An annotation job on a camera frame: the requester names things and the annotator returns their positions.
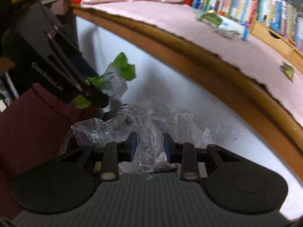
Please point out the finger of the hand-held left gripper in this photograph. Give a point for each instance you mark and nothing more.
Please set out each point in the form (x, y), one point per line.
(80, 59)
(97, 98)

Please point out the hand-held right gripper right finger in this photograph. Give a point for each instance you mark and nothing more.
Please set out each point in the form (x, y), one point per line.
(168, 146)

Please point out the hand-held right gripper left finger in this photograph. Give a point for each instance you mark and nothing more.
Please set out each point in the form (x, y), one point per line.
(131, 146)

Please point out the clear plastic bag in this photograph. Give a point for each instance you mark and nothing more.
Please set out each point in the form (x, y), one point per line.
(161, 118)

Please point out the green white label wrapper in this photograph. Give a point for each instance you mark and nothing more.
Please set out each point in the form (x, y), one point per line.
(120, 73)

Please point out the small gold wrapper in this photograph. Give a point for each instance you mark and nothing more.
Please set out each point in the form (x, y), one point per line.
(287, 71)

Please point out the row of tall colourful books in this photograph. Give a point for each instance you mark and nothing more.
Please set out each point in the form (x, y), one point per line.
(227, 2)

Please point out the person's maroon trousers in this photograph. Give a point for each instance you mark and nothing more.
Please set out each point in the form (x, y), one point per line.
(35, 127)

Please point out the blue white wrapper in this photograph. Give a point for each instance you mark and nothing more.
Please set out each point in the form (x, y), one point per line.
(233, 29)

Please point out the green crumpled wrapper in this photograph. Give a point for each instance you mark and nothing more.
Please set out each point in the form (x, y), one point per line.
(210, 17)

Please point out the wooden drawer organizer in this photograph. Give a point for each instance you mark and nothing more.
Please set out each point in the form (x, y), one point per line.
(274, 37)

